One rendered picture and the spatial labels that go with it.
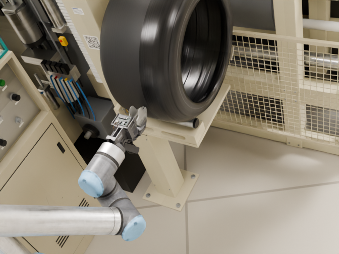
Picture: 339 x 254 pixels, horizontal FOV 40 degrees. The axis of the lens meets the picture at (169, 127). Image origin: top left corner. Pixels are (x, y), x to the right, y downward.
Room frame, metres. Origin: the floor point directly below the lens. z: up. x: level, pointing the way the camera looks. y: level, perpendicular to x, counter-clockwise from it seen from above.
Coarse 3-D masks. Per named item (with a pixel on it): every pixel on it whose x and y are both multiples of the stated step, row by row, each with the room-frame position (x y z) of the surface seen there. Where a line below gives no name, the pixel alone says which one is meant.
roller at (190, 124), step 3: (129, 111) 1.48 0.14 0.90; (150, 117) 1.41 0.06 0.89; (195, 117) 1.29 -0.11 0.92; (162, 120) 1.37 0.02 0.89; (192, 120) 1.28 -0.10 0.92; (195, 120) 1.28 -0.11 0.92; (198, 120) 1.29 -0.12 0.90; (177, 123) 1.32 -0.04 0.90; (180, 123) 1.31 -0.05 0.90; (183, 123) 1.30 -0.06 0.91; (186, 123) 1.29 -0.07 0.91; (189, 123) 1.28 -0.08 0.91; (192, 123) 1.27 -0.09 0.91; (195, 123) 1.27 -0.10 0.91; (198, 123) 1.28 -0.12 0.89; (189, 126) 1.28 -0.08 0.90; (192, 126) 1.27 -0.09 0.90; (195, 126) 1.26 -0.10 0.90
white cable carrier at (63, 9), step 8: (56, 0) 1.69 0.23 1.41; (64, 8) 1.67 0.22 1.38; (64, 16) 1.69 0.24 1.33; (72, 24) 1.67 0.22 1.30; (72, 32) 1.69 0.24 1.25; (80, 40) 1.67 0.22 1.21; (88, 56) 1.67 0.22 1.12; (88, 64) 1.69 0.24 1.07; (96, 72) 1.67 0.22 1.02; (96, 80) 1.69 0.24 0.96
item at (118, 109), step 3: (117, 105) 1.50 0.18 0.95; (120, 105) 1.49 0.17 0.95; (114, 108) 1.49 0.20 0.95; (117, 108) 1.48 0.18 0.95; (120, 108) 1.48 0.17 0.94; (123, 108) 1.49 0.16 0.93; (117, 111) 1.48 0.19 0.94; (120, 111) 1.47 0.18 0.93; (123, 111) 1.49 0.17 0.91; (126, 111) 1.49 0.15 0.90; (126, 114) 1.49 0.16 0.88
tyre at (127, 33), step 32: (128, 0) 1.41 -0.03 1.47; (160, 0) 1.33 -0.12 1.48; (192, 0) 1.34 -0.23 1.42; (224, 0) 1.50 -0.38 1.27; (128, 32) 1.31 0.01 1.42; (160, 32) 1.25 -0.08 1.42; (192, 32) 1.67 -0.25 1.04; (224, 32) 1.50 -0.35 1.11; (128, 64) 1.26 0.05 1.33; (160, 64) 1.20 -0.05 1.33; (192, 64) 1.58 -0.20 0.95; (224, 64) 1.43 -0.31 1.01; (128, 96) 1.26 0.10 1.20; (160, 96) 1.17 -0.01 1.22; (192, 96) 1.42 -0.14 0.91
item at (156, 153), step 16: (64, 0) 1.64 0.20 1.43; (80, 0) 1.59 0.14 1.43; (96, 0) 1.61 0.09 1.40; (80, 16) 1.61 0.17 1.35; (96, 16) 1.58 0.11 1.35; (80, 32) 1.64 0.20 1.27; (96, 32) 1.58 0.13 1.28; (96, 64) 1.64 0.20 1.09; (112, 96) 1.64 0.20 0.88; (144, 144) 1.60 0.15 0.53; (160, 144) 1.61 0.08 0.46; (144, 160) 1.64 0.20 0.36; (160, 160) 1.58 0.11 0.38; (160, 176) 1.59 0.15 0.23; (176, 176) 1.63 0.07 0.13; (160, 192) 1.64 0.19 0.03; (176, 192) 1.59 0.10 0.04
